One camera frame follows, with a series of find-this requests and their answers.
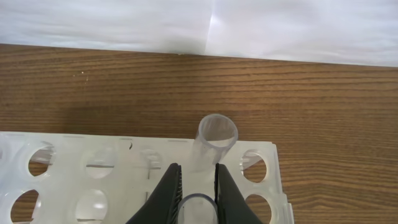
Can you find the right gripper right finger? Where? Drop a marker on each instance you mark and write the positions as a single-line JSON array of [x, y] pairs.
[[231, 208]]

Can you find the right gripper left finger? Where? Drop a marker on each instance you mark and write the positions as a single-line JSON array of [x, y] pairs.
[[158, 205]]

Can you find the clear test tube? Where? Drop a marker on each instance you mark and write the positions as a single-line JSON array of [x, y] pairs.
[[197, 213], [205, 155]]

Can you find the white test tube rack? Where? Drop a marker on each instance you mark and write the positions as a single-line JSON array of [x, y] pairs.
[[124, 186]]

